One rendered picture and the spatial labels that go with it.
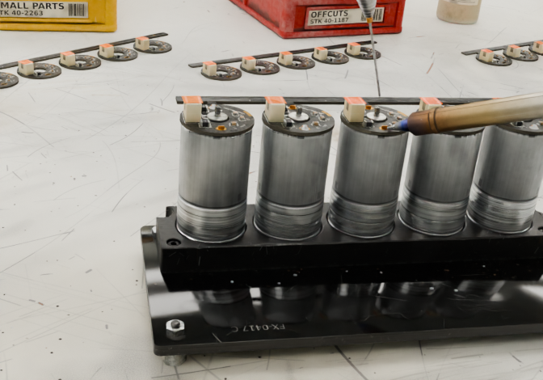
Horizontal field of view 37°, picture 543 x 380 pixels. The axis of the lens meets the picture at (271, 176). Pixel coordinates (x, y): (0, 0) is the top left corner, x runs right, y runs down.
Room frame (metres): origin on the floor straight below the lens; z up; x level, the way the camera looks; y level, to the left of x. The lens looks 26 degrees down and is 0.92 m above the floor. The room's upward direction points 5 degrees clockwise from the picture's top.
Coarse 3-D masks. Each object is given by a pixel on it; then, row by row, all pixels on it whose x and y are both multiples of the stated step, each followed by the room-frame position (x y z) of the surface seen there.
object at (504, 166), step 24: (528, 120) 0.28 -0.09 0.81; (504, 144) 0.27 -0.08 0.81; (528, 144) 0.27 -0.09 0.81; (480, 168) 0.28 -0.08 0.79; (504, 168) 0.27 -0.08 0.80; (528, 168) 0.27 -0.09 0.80; (480, 192) 0.27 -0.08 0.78; (504, 192) 0.27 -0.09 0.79; (528, 192) 0.27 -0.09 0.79; (480, 216) 0.27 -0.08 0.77; (504, 216) 0.27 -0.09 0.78; (528, 216) 0.27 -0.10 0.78
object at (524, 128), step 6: (534, 120) 0.28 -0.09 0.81; (540, 120) 0.28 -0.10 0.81; (504, 126) 0.27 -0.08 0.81; (510, 126) 0.27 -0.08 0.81; (516, 126) 0.27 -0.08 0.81; (522, 126) 0.27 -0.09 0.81; (528, 126) 0.27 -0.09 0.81; (540, 126) 0.27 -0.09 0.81; (516, 132) 0.27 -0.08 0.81; (522, 132) 0.27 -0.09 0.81; (528, 132) 0.27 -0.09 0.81; (534, 132) 0.27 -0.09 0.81; (540, 132) 0.27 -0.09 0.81
